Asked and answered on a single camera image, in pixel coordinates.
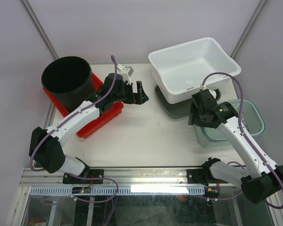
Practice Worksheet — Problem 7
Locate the white plastic tub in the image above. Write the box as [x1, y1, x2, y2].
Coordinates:
[148, 37, 241, 104]

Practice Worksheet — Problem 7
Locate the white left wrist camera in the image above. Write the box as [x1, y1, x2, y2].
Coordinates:
[117, 64, 134, 82]

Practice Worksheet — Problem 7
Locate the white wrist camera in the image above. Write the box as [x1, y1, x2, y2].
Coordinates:
[117, 64, 134, 82]
[209, 89, 221, 101]

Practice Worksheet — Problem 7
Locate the aluminium mounting rail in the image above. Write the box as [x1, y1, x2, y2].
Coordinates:
[20, 166, 229, 187]

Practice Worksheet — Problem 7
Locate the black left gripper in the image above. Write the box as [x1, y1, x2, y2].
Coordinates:
[112, 81, 149, 105]

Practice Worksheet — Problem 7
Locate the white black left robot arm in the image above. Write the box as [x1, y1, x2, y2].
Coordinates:
[29, 73, 149, 183]

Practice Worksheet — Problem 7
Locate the red plastic tray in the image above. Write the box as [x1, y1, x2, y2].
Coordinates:
[42, 72, 124, 140]

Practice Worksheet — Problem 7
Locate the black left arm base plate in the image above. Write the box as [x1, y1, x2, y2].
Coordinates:
[62, 169, 104, 185]

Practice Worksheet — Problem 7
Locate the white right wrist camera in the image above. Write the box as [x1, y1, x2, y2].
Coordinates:
[209, 89, 221, 101]

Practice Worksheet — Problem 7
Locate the light teal perforated basket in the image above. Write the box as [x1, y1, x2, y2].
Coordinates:
[194, 100, 265, 148]

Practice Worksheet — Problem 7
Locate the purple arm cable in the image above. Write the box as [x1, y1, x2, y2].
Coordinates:
[199, 72, 283, 209]
[29, 55, 118, 172]

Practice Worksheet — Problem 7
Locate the black round bucket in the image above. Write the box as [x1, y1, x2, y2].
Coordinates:
[41, 56, 95, 112]

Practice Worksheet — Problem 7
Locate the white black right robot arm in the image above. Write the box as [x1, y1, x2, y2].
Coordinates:
[189, 89, 283, 204]

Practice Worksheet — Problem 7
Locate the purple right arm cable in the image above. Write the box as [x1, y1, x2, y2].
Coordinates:
[199, 72, 283, 209]

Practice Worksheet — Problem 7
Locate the dark green plastic tray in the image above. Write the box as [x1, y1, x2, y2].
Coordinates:
[154, 85, 191, 119]

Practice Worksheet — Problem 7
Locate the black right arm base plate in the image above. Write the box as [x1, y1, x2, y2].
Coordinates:
[186, 169, 227, 186]

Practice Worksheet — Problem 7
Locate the white slotted cable duct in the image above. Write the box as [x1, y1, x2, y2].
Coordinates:
[30, 185, 205, 196]

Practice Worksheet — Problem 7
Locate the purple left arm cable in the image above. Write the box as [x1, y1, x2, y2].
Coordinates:
[29, 55, 118, 172]

